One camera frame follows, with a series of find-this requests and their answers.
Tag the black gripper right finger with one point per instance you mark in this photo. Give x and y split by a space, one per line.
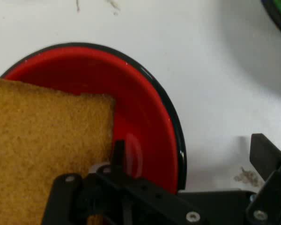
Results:
265 157

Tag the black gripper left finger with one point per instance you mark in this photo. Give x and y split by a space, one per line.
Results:
121 187

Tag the yellow sponge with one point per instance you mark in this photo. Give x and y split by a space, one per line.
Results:
44 145

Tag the red enamel plate black rim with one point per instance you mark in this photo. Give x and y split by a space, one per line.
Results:
140 98

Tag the green enamel plate black rim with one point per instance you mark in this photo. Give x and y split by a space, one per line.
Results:
279 14

